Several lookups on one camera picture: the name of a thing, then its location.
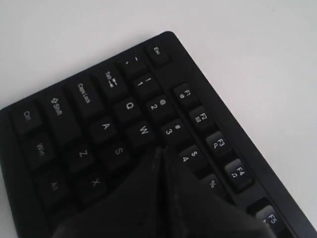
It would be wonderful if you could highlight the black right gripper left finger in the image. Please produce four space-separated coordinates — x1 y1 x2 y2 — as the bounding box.
53 147 163 238

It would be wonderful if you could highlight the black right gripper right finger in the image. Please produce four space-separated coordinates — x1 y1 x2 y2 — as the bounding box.
162 147 274 238

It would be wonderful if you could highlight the black computer keyboard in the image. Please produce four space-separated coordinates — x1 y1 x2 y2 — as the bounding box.
0 31 317 238

